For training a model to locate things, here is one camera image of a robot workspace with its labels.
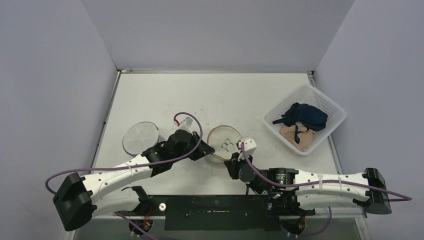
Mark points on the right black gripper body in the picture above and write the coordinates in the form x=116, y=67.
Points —
x=231, y=163

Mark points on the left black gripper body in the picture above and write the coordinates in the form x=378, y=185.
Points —
x=194, y=136

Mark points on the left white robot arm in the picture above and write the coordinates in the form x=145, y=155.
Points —
x=80, y=198

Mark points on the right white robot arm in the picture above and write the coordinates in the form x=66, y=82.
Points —
x=293, y=191

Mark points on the blue-trim mesh laundry bag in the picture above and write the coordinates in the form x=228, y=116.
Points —
x=140, y=137

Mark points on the beige bra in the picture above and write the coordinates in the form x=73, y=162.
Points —
x=298, y=135

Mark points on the navy blue bra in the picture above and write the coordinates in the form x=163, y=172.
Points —
x=308, y=115

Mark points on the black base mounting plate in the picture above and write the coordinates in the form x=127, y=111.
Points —
x=219, y=212

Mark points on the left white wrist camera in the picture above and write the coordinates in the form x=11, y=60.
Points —
x=186, y=124

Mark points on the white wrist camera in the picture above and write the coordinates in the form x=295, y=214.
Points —
x=249, y=145
x=186, y=124

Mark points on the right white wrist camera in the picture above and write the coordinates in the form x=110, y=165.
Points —
x=249, y=145

